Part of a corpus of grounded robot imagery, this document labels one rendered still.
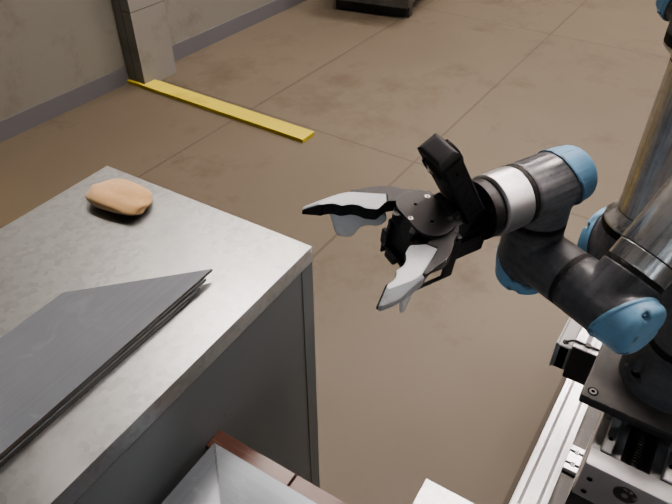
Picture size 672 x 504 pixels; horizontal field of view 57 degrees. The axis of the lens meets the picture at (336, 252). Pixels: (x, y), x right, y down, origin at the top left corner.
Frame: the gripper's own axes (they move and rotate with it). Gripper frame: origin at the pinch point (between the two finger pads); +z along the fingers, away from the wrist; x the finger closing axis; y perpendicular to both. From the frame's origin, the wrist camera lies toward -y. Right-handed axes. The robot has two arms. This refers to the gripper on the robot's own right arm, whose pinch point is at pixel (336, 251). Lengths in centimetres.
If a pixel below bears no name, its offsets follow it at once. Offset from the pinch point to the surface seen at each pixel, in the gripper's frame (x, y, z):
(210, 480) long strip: 11, 61, 14
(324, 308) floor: 100, 161, -66
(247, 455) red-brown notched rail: 14, 66, 6
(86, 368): 29, 43, 26
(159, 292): 41, 44, 10
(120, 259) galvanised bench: 56, 49, 13
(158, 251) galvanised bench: 55, 49, 6
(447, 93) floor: 235, 180, -242
